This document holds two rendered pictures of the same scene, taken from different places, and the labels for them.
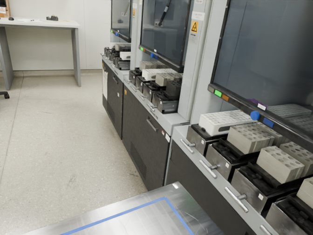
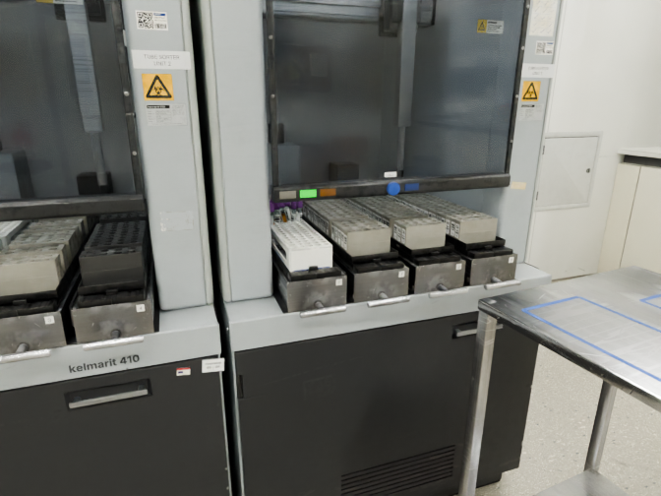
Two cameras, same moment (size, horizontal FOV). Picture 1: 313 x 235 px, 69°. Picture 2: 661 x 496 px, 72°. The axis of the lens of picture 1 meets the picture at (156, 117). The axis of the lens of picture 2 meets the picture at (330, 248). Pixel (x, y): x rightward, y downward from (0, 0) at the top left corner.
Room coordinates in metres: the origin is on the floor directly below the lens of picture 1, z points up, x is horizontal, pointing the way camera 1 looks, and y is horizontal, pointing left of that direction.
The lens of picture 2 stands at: (0.69, 0.72, 1.17)
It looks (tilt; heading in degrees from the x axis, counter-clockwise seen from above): 18 degrees down; 277
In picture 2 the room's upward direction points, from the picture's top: straight up
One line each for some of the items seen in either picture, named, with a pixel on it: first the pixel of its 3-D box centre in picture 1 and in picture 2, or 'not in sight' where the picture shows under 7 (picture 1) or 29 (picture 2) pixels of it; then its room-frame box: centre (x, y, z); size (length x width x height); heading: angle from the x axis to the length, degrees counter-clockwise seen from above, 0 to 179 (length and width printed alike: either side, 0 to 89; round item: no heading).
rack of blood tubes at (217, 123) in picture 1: (232, 122); (294, 242); (0.91, -0.34, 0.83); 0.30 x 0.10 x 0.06; 116
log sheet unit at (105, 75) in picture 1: (104, 83); not in sight; (2.39, 0.62, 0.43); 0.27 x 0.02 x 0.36; 27
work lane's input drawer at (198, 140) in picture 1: (251, 129); (282, 247); (0.97, -0.46, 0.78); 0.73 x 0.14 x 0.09; 117
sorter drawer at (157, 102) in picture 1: (204, 97); (126, 263); (1.33, -0.28, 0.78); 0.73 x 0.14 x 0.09; 117
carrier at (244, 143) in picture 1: (240, 140); (367, 241); (0.73, -0.32, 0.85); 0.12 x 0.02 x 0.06; 27
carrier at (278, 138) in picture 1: (266, 135); (347, 226); (0.79, -0.44, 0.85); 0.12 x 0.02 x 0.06; 27
